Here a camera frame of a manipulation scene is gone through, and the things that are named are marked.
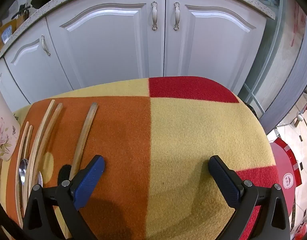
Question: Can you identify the speckled stone countertop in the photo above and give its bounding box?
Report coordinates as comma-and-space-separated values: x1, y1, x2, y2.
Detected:
0, 0, 276, 64

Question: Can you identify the white cabinet door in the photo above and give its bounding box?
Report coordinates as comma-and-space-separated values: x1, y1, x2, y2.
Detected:
0, 57, 31, 113
164, 0, 268, 98
3, 17, 74, 105
46, 0, 166, 90

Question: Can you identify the thin pale wooden chopstick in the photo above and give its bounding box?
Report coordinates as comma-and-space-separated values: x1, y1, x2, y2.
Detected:
15, 121, 29, 227
21, 125, 34, 215

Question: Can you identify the checked red yellow orange blanket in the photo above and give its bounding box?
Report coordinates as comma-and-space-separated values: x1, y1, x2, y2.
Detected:
0, 76, 280, 240

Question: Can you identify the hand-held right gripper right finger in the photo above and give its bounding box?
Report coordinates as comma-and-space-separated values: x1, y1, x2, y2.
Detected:
208, 155, 291, 240

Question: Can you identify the red round box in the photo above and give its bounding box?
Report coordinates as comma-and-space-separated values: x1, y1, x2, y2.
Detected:
270, 139, 303, 219

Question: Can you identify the silver cabinet handle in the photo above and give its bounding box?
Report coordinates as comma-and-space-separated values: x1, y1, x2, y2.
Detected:
151, 1, 159, 30
41, 35, 51, 56
174, 2, 181, 30

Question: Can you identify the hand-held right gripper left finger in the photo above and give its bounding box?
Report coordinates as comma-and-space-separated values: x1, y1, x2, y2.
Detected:
20, 154, 105, 240

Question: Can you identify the floral ceramic utensil holder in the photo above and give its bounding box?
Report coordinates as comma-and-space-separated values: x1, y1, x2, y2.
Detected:
0, 84, 20, 161

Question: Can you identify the blue white packet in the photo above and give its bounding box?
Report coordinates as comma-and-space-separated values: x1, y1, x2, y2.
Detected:
2, 27, 14, 43

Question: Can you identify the brown wooden chopstick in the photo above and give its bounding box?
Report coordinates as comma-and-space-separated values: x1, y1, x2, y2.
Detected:
25, 99, 55, 205
68, 102, 99, 180
33, 102, 64, 187

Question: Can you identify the white glass-door cabinet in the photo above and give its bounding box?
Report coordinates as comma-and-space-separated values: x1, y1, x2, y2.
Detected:
240, 0, 295, 120

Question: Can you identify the wooden knife block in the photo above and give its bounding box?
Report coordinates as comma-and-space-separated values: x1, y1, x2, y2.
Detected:
11, 2, 32, 28

